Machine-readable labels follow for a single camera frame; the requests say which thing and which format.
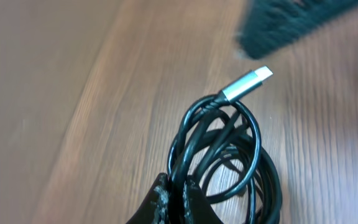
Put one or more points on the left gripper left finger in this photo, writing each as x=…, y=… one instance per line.
x=154, y=207

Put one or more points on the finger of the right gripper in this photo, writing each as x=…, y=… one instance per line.
x=268, y=25

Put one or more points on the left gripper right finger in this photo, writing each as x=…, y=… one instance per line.
x=197, y=209

